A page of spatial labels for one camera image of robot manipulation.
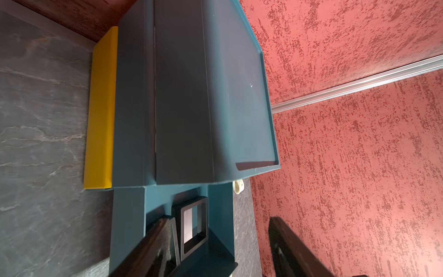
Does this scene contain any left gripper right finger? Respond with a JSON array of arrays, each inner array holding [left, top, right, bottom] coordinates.
[[268, 217, 333, 277]]

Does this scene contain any teal drawer cabinet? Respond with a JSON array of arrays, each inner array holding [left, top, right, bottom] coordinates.
[[112, 0, 281, 188]]

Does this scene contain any teal drawer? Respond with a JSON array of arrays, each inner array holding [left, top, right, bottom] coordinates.
[[233, 180, 245, 195], [110, 183, 238, 277]]

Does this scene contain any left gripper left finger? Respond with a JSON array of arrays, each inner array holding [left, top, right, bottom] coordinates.
[[110, 218, 172, 277]]

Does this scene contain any teal bottom drawer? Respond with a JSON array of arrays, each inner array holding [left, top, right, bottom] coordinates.
[[110, 183, 238, 277]]

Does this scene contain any black brooch box diamond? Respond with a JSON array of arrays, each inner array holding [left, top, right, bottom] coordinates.
[[171, 196, 209, 262]]

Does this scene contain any teal top drawer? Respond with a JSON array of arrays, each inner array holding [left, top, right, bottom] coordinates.
[[233, 180, 245, 195]]

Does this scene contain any yellow cabinet base panel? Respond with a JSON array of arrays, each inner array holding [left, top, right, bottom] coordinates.
[[84, 26, 118, 189]]

